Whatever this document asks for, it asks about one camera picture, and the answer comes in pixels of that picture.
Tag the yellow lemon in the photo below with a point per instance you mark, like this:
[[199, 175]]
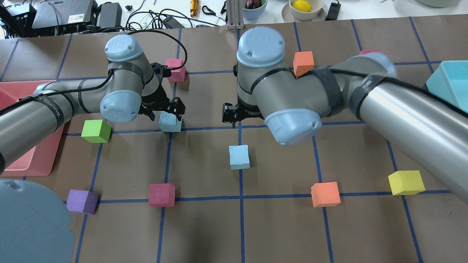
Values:
[[302, 6]]

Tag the teal plastic bin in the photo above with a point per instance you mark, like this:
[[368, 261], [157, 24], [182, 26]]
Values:
[[450, 82]]

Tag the orange foam block near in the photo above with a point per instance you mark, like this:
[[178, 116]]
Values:
[[325, 194]]

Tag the orange foam block far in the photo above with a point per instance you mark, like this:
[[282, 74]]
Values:
[[303, 62]]

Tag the orange foam block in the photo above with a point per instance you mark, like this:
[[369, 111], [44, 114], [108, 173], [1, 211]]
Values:
[[303, 62], [325, 194]]

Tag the pink foam block left-near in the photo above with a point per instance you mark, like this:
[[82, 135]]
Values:
[[162, 195]]

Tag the black power adapter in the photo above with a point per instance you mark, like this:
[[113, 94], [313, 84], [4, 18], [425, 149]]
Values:
[[334, 10]]

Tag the scissors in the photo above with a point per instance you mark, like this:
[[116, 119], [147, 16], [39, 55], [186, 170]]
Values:
[[207, 11]]

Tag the light blue foam block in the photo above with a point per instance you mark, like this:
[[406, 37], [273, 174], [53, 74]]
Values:
[[239, 157]]

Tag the pink foam block left-far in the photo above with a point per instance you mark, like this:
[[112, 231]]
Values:
[[177, 75]]

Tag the green bowl with fruit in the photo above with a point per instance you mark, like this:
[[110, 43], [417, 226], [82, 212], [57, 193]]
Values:
[[253, 9]]

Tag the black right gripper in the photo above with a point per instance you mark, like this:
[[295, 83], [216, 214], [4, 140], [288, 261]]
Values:
[[244, 110]]

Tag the purple foam block far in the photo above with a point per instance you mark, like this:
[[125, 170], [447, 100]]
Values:
[[82, 201]]

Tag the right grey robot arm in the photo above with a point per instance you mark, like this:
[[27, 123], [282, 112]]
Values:
[[427, 128]]

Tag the aluminium frame post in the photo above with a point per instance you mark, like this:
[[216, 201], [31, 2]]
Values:
[[235, 14]]

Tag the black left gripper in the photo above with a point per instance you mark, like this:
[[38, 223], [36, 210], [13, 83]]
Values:
[[153, 99]]

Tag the yellow foam block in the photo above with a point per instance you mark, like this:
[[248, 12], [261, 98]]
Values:
[[406, 183]]

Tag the beige bowl with lemon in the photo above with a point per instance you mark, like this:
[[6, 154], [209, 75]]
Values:
[[289, 14]]

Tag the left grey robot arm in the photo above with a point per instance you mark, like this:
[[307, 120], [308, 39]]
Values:
[[133, 87]]

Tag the green foam block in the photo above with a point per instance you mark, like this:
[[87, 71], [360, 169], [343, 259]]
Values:
[[96, 131]]

